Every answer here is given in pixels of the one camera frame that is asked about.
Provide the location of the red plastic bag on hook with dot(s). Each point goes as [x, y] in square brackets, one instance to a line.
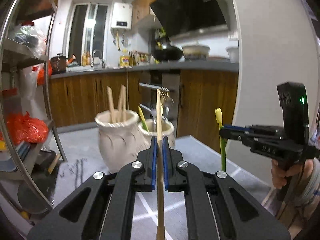
[40, 73]

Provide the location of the white floral ceramic utensil holder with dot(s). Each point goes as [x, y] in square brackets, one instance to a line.
[120, 142]

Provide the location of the yellow oil bottle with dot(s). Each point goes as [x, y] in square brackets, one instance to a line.
[124, 60]

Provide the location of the white wall water heater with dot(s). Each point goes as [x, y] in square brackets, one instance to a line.
[122, 16]

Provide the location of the white ceramic pot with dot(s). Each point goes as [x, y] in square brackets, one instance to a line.
[195, 52]

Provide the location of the gold fork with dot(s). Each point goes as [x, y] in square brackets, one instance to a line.
[166, 101]

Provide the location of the built-in oven with handles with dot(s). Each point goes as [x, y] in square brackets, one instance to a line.
[168, 84]

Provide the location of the yellow plastic tulip spoon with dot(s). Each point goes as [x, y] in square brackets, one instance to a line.
[143, 121]

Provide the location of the black wok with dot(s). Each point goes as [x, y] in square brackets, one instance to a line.
[171, 53]

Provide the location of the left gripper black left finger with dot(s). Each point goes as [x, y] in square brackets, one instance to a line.
[101, 207]

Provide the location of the wooden chopstick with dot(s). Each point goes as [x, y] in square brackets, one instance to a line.
[160, 183]
[120, 105]
[123, 103]
[111, 105]

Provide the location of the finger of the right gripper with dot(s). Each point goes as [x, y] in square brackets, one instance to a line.
[232, 134]
[237, 128]

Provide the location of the red plastic bag on shelf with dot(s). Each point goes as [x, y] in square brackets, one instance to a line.
[24, 128]

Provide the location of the dark rice cooker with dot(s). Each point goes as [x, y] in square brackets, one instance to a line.
[58, 63]

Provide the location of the person's right hand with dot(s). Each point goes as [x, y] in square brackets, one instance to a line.
[279, 176]

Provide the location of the black range hood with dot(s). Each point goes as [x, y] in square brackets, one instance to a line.
[179, 17]

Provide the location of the stainless steel shelf rack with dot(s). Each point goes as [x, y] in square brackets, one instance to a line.
[33, 165]

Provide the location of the sliding window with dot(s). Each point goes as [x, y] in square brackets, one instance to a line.
[87, 32]

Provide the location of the wooden base cabinets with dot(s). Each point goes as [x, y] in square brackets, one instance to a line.
[196, 94]

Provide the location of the chrome kitchen faucet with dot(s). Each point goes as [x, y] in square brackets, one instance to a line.
[97, 59]

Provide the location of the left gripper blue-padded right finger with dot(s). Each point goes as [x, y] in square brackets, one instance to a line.
[216, 206]

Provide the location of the green yellow tulip spoon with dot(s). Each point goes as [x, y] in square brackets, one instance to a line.
[219, 120]

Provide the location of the silver fork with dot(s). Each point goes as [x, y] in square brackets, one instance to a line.
[153, 112]

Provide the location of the clear plastic bag on shelf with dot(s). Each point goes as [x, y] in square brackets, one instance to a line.
[30, 36]

